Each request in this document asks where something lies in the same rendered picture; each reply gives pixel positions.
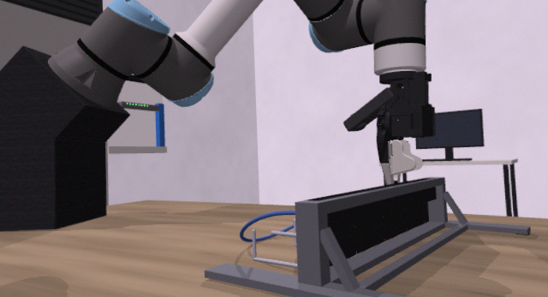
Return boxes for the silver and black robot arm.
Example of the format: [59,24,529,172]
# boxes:
[48,0,427,132]

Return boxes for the blue network cable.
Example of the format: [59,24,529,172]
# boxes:
[240,211,295,242]

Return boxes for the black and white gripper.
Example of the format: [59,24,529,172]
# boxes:
[377,71,435,185]

